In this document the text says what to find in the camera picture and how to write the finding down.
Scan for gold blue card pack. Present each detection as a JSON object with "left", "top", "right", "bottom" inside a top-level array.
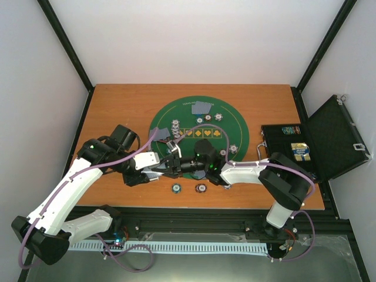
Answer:
[{"left": 291, "top": 143, "right": 311, "bottom": 162}]

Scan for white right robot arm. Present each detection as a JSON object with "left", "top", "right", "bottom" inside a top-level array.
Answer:
[{"left": 151, "top": 139, "right": 315, "bottom": 234}]

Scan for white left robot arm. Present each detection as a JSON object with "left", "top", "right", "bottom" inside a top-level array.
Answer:
[{"left": 11, "top": 125, "right": 157, "bottom": 269}]

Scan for blue backed card deck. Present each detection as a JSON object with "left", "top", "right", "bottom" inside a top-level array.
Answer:
[{"left": 142, "top": 170, "right": 163, "bottom": 182}]

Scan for black chip carrying case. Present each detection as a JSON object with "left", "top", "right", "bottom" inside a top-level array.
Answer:
[{"left": 261, "top": 95, "right": 372, "bottom": 182}]

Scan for black front frame rail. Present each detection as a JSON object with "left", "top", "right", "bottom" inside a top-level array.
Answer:
[{"left": 75, "top": 206, "right": 352, "bottom": 236}]

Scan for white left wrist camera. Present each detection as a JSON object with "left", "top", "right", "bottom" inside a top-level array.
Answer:
[{"left": 133, "top": 152, "right": 160, "bottom": 170}]

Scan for purple white chip stack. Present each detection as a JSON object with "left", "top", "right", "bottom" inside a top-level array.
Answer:
[{"left": 223, "top": 184, "right": 232, "bottom": 190}]

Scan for black frame post left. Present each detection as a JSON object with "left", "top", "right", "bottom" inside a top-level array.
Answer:
[{"left": 36, "top": 0, "right": 95, "bottom": 92}]

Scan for multicolour chips in case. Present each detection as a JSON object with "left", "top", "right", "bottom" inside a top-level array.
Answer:
[{"left": 281, "top": 126, "right": 301, "bottom": 135}]

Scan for orange black chip stack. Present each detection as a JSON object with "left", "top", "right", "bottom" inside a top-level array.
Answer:
[{"left": 195, "top": 183, "right": 207, "bottom": 193}]

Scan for black frame post right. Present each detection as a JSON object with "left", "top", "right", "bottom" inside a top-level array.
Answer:
[{"left": 296, "top": 0, "right": 358, "bottom": 92}]

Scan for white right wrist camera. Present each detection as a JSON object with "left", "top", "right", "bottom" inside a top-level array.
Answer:
[{"left": 166, "top": 140, "right": 182, "bottom": 158}]

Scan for green blue chip stack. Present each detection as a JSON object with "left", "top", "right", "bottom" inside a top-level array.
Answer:
[{"left": 172, "top": 183, "right": 182, "bottom": 194}]

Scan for spread row of chips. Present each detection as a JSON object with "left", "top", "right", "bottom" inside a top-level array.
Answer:
[{"left": 171, "top": 119, "right": 183, "bottom": 139}]

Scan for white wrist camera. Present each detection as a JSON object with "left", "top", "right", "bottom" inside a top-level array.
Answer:
[
  {"left": 166, "top": 140, "right": 182, "bottom": 158},
  {"left": 133, "top": 152, "right": 160, "bottom": 170}
]

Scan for green round poker mat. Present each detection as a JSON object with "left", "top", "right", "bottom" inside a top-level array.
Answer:
[{"left": 150, "top": 96, "right": 250, "bottom": 179}]

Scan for black frame post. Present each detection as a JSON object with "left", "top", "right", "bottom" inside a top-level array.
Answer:
[
  {"left": 36, "top": 0, "right": 95, "bottom": 92},
  {"left": 296, "top": 0, "right": 358, "bottom": 92}
]

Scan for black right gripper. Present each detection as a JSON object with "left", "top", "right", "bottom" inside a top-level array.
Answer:
[{"left": 152, "top": 154, "right": 208, "bottom": 179}]

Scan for light blue cable duct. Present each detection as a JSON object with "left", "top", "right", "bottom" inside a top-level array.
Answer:
[{"left": 69, "top": 239, "right": 270, "bottom": 255}]

